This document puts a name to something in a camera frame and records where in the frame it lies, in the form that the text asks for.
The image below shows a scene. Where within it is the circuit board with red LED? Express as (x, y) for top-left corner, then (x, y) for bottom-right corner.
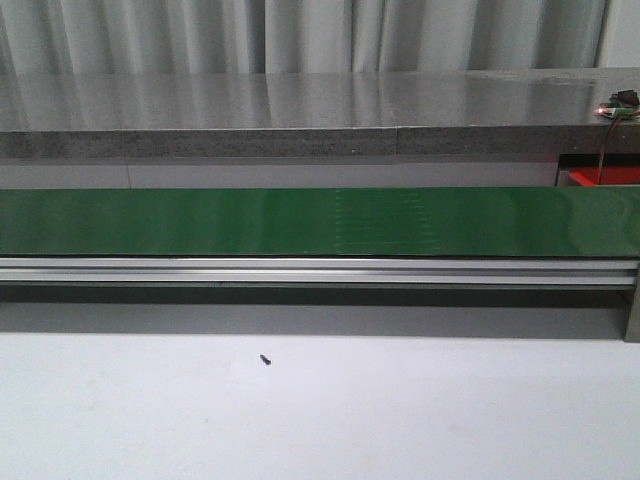
(594, 89), (639, 119)

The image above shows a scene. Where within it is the aluminium conveyor frame rail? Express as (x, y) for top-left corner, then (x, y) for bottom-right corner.
(1, 257), (639, 342)

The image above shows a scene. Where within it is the red plastic tray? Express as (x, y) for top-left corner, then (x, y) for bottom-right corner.
(568, 167), (640, 187)

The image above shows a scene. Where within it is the grey curtain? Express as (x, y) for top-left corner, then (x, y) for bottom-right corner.
(1, 1), (609, 74)

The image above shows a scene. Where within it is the green conveyor belt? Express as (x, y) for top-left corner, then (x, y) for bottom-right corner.
(1, 187), (639, 258)

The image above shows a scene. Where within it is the grey stone counter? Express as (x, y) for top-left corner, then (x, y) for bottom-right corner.
(1, 68), (639, 159)

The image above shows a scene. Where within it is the red and black wire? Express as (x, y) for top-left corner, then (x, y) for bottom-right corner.
(595, 117), (624, 186)

